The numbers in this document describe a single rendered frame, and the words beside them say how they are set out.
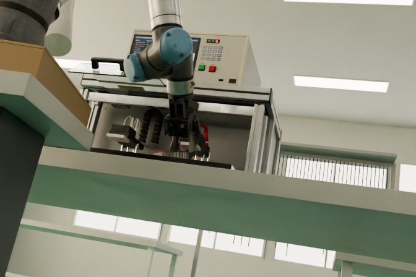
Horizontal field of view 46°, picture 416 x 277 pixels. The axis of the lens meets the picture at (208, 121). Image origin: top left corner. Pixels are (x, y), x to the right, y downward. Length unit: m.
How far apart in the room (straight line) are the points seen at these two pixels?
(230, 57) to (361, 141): 6.56
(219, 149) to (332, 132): 6.53
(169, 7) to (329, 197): 0.57
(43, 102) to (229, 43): 0.99
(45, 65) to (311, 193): 0.62
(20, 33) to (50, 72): 0.11
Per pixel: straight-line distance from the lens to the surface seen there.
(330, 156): 5.14
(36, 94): 0.84
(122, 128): 1.62
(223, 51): 1.73
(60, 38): 2.84
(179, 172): 1.19
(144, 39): 1.84
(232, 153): 1.71
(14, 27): 1.02
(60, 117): 0.93
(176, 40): 1.15
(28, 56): 0.92
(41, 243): 9.07
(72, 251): 8.77
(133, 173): 1.22
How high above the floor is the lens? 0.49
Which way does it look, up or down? 18 degrees up
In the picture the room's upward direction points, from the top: 11 degrees clockwise
